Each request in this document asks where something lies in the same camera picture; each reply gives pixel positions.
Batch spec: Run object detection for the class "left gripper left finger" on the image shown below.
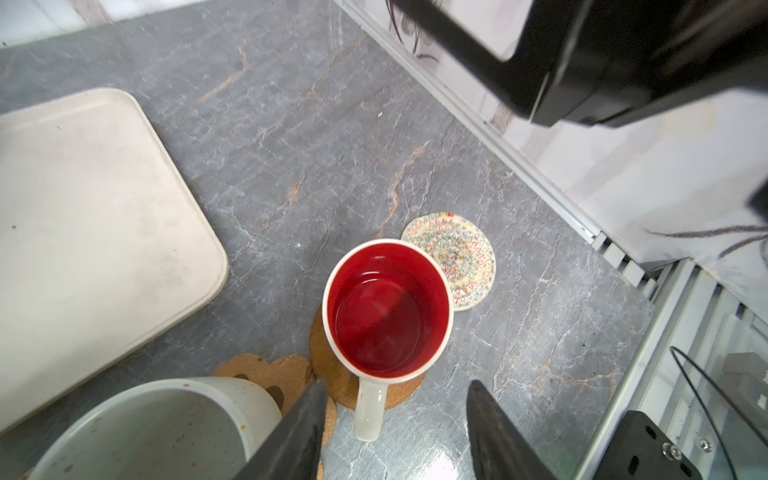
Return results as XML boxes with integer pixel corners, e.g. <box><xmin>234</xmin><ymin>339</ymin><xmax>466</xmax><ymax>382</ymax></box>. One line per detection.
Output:
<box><xmin>234</xmin><ymin>380</ymin><xmax>329</xmax><ymax>480</ymax></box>

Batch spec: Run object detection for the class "brown paw shaped coaster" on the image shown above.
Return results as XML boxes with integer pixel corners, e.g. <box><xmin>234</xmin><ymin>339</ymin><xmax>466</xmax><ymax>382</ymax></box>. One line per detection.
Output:
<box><xmin>214</xmin><ymin>354</ymin><xmax>337</xmax><ymax>479</ymax></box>

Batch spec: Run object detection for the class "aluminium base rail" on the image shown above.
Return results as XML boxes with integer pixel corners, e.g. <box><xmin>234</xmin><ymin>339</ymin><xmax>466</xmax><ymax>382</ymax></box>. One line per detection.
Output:
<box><xmin>575</xmin><ymin>233</ymin><xmax>767</xmax><ymax>479</ymax></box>

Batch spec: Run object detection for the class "white speckled mug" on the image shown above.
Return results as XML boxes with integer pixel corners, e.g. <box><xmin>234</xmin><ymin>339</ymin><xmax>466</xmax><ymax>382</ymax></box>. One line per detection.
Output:
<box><xmin>31</xmin><ymin>377</ymin><xmax>282</xmax><ymax>479</ymax></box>

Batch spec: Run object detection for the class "beige plastic tray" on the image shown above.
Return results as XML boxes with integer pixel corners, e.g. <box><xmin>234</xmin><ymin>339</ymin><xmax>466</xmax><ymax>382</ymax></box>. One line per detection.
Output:
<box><xmin>1</xmin><ymin>88</ymin><xmax>229</xmax><ymax>430</ymax></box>

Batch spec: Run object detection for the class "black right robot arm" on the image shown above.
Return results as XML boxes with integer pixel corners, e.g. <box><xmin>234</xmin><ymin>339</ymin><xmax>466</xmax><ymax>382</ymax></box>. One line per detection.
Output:
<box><xmin>387</xmin><ymin>1</ymin><xmax>767</xmax><ymax>128</ymax></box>

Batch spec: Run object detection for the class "white mug red inside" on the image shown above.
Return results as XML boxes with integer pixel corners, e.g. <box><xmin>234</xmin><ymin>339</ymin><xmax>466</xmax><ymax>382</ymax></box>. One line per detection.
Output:
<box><xmin>321</xmin><ymin>238</ymin><xmax>454</xmax><ymax>442</ymax></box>

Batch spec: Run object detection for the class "brown round wooden coaster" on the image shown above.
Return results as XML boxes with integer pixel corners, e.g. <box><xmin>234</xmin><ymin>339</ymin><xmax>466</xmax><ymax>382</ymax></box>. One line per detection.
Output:
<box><xmin>309</xmin><ymin>308</ymin><xmax>426</xmax><ymax>410</ymax></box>

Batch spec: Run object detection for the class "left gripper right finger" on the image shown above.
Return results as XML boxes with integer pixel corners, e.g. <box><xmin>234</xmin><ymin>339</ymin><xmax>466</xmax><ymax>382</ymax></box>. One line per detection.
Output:
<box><xmin>466</xmin><ymin>380</ymin><xmax>555</xmax><ymax>479</ymax></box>

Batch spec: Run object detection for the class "white colourful stitched coaster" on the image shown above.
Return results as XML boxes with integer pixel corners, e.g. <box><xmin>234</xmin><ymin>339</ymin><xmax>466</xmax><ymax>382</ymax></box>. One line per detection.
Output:
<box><xmin>401</xmin><ymin>212</ymin><xmax>496</xmax><ymax>311</ymax></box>

